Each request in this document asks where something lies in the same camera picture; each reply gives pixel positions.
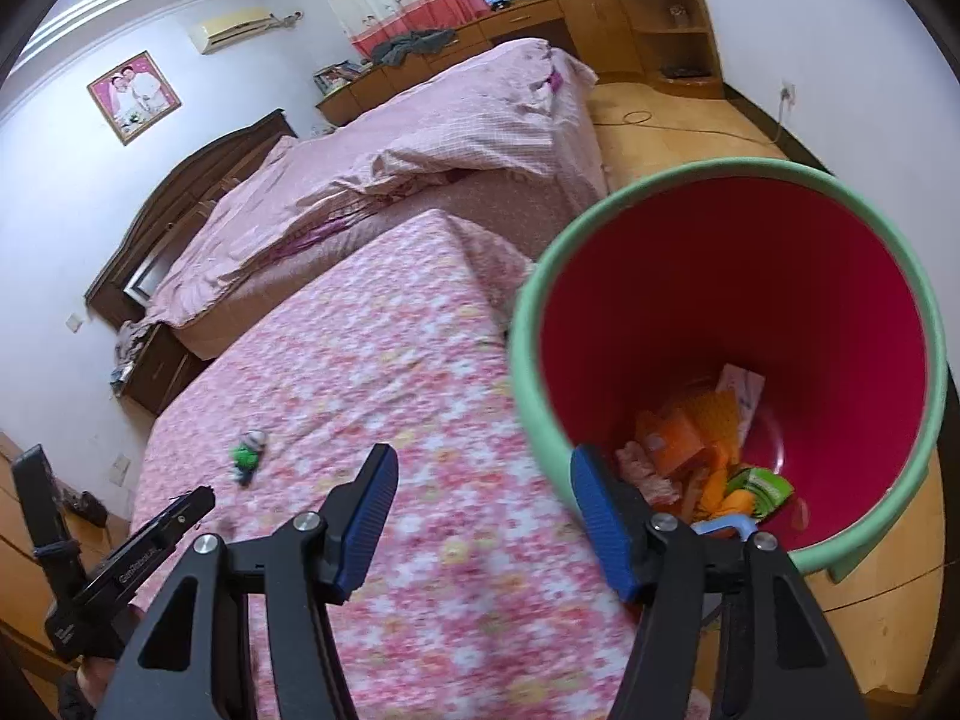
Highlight pale pink paper box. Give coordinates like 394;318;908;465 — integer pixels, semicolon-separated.
716;364;766;443

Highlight stack of books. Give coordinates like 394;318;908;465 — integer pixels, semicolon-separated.
313;58;372;97

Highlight small green toy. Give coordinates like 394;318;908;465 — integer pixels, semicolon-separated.
231;431;269;487

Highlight long wooden cabinet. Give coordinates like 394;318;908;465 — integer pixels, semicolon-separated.
315;0;623;128

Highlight pile of pale clothes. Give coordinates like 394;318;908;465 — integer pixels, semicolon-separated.
114;319;155;365

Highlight framed wedding photo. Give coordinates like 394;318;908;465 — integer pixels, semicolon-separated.
86;51;182;145

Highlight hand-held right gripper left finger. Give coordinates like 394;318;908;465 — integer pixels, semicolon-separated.
109;442;400;720

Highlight green plastic bin red inside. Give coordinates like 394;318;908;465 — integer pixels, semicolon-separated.
506;157;947;584

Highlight blue plastic piece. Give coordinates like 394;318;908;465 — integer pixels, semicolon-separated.
690;514;755;541

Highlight mauve bed mattress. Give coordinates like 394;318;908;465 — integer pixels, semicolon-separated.
176;172;608;361

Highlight grey clothes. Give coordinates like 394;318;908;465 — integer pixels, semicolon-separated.
371;28;456;67

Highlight green snack packet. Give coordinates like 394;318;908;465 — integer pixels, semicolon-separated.
724;465;796;526

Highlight yellow foam fruit net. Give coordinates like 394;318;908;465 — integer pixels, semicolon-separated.
686;388;747;445

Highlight person's left hand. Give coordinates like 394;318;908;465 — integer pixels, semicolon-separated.
60;658;113;720

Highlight orange cardboard box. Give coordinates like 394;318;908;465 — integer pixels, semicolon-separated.
636;409;710;481

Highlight black power strip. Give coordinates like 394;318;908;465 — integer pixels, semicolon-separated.
64;487;110;530

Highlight clear plastic wrapper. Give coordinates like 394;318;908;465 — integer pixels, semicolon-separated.
615;439;680;503

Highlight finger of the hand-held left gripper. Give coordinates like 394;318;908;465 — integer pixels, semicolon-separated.
146;486;218;545

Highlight pink floral mattress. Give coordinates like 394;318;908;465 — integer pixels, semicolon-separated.
131;208;713;720

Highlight pink checked duvet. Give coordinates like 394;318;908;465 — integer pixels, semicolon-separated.
146;37;601;331

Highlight thin floor cable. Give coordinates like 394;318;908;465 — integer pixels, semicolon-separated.
600;94;788;147

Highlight dark wooden nightstand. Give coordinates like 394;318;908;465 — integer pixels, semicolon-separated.
120;322;215;417

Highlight white air conditioner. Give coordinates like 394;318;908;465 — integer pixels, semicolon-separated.
187;9;275;55

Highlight dark wooden headboard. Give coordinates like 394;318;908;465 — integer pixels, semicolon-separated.
84;109;301;308

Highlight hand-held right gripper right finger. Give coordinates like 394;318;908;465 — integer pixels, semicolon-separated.
570;444;871;720

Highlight wooden open shelf unit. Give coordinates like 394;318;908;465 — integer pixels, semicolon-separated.
559;0;725;100

